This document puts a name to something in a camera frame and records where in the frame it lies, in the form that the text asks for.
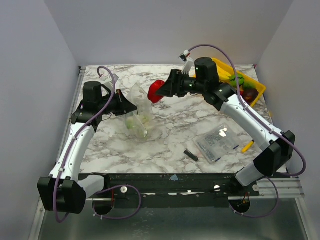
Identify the green toy watermelon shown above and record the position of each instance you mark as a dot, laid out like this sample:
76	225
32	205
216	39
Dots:
240	80

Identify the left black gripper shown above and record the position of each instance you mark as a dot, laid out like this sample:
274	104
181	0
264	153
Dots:
125	106

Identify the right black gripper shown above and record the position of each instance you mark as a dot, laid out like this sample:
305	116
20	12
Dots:
177	82

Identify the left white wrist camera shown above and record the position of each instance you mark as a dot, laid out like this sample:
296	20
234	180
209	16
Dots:
107	80

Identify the yellow toy banana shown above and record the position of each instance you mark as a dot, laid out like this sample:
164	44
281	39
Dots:
223	75

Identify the white toy cauliflower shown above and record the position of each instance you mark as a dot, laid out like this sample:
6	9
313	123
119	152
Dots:
138	125

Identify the black comb-like part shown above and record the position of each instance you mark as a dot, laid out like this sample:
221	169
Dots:
191	155

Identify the green yellow toy mango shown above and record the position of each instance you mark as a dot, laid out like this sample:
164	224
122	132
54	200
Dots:
248	85

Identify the aluminium extrusion rail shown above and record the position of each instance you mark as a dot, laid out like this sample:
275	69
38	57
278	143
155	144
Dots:
288	188

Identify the clear zip top bag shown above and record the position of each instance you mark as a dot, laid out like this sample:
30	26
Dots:
139	97

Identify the dark purple toy fruit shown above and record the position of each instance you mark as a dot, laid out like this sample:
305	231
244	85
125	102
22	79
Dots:
249	95

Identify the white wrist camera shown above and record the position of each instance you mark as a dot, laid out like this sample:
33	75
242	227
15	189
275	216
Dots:
188	62
107	80

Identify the clear bag of screws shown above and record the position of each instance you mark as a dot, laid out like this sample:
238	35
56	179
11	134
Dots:
217	143

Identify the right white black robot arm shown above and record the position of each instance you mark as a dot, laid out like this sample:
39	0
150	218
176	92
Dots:
276	145

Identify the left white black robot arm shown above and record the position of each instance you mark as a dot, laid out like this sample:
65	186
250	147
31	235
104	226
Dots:
62	191

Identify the yellow plastic bin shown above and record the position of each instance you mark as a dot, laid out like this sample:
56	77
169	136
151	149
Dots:
260	87

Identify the small yellow object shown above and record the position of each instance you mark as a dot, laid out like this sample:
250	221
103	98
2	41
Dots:
248	146

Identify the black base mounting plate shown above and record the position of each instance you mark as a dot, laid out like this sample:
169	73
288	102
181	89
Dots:
171	190

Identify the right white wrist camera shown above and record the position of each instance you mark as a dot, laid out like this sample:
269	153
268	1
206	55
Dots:
188	62

